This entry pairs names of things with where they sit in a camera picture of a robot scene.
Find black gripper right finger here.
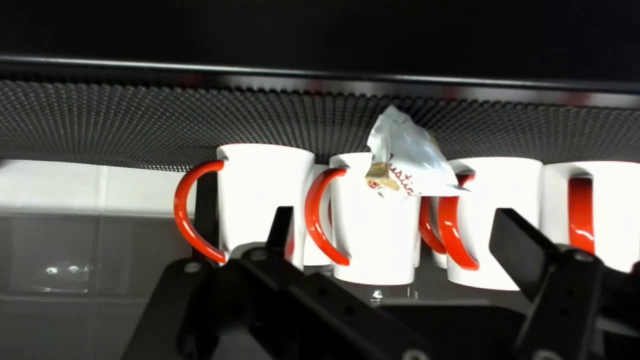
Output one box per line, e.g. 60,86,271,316
488,206,640,360

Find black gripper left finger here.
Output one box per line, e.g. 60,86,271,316
122,206,435,360

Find black mesh shelf liner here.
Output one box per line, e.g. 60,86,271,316
0,78,640,171

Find white mug red handle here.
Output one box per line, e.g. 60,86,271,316
540,159,640,277
303,151,424,288
418,157,545,294
173,143,315,269

